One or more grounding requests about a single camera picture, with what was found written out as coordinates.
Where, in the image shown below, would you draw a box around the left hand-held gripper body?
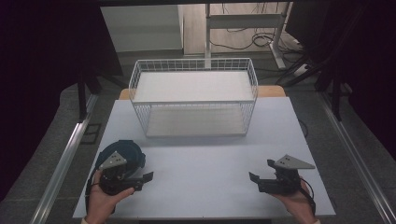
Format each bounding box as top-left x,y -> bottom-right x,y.
98,150 -> 145,197

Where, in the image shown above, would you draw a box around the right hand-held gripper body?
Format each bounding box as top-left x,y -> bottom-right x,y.
257,154 -> 317,197

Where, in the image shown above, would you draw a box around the dark blue cap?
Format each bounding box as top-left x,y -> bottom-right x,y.
94,139 -> 147,177

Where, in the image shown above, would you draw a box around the white wire two-tier rack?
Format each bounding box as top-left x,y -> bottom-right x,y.
128,57 -> 259,138

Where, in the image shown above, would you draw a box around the person's left hand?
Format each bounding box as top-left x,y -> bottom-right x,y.
84,169 -> 135,224

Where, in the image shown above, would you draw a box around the person's right hand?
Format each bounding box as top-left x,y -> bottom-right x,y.
270,179 -> 319,224

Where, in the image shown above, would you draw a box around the wooden table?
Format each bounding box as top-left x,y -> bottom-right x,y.
119,85 -> 287,101

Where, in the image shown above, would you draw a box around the black stand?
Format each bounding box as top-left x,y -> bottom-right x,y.
76,70 -> 105,123
314,62 -> 353,122

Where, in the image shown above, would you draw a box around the white power strip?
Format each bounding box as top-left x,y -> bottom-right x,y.
291,63 -> 313,77

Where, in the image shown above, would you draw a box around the white panel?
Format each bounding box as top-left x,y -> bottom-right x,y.
99,4 -> 185,54

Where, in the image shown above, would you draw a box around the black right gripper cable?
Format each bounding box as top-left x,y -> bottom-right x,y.
298,176 -> 318,217

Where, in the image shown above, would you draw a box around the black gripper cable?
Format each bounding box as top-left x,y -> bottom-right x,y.
298,176 -> 318,217
84,165 -> 102,217

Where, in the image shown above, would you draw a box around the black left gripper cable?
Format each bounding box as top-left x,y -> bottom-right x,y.
84,165 -> 102,217

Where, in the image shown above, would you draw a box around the black floor frame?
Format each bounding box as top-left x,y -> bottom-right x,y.
79,122 -> 103,146

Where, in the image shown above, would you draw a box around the metal floor rail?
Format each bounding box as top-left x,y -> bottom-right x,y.
317,92 -> 396,224
29,92 -> 100,224

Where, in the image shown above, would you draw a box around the black floor cables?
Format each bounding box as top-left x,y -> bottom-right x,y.
208,27 -> 307,57

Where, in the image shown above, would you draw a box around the white desk frame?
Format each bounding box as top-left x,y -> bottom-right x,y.
204,2 -> 294,70

